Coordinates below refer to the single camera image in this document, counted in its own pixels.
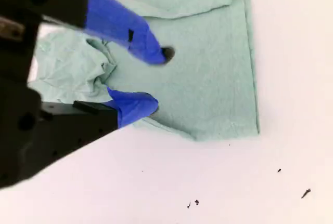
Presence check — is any green t-shirt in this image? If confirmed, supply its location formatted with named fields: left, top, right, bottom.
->
left=27, top=0, right=261, bottom=143

